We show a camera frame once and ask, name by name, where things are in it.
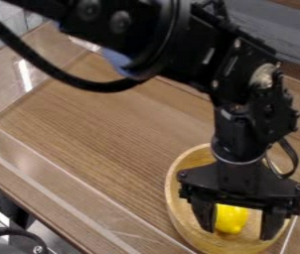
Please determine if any black cable lower left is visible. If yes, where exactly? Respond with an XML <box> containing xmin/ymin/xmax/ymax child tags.
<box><xmin>0</xmin><ymin>227</ymin><xmax>49</xmax><ymax>254</ymax></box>

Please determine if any clear acrylic tray wall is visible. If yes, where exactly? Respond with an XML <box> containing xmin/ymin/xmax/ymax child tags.
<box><xmin>0</xmin><ymin>11</ymin><xmax>300</xmax><ymax>254</ymax></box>

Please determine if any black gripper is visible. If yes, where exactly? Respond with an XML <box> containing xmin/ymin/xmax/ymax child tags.
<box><xmin>176</xmin><ymin>138</ymin><xmax>300</xmax><ymax>241</ymax></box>

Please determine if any black metal bracket with screw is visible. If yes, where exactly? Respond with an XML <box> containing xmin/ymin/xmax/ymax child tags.
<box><xmin>25</xmin><ymin>232</ymin><xmax>58</xmax><ymax>254</ymax></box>

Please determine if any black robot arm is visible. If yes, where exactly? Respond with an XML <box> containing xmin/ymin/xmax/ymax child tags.
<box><xmin>6</xmin><ymin>0</ymin><xmax>300</xmax><ymax>240</ymax></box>

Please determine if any yellow lemon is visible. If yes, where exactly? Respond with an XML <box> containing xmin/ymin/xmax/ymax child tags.
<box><xmin>216</xmin><ymin>204</ymin><xmax>250</xmax><ymax>234</ymax></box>

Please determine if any clear acrylic corner bracket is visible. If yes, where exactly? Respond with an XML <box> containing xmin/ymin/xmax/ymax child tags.
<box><xmin>70</xmin><ymin>37</ymin><xmax>101</xmax><ymax>53</ymax></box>

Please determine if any brown wooden bowl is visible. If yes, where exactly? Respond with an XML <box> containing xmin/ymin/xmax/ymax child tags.
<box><xmin>165</xmin><ymin>143</ymin><xmax>291</xmax><ymax>254</ymax></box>

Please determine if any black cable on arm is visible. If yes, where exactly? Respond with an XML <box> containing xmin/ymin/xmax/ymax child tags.
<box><xmin>0</xmin><ymin>0</ymin><xmax>181</xmax><ymax>93</ymax></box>

